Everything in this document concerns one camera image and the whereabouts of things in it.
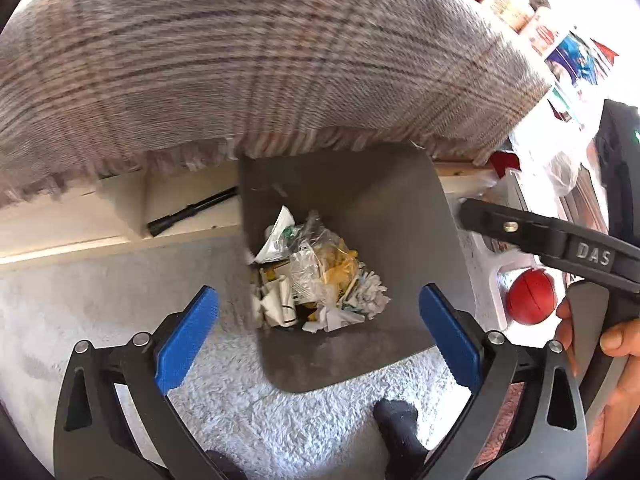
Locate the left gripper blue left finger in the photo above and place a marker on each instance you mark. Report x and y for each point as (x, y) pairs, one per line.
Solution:
(92, 439)

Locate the yellow snack bag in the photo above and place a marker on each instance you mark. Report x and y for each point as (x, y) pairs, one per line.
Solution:
(338, 267)

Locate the grey plaid tablecloth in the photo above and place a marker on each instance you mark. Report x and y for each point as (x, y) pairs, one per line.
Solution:
(91, 88)

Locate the black rod under table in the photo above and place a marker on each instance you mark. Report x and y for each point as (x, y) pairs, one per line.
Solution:
(162, 224)

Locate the black sock foot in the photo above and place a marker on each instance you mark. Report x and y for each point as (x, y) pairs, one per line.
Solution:
(397, 423)

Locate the dark grey trash bin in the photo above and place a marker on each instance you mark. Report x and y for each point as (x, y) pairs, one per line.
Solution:
(381, 229)

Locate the red ball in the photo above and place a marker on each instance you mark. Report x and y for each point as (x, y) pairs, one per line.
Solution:
(531, 299)

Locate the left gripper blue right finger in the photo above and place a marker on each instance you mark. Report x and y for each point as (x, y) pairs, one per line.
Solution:
(548, 436)

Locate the green white medicine box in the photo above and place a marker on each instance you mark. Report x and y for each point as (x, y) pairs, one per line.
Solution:
(280, 238)

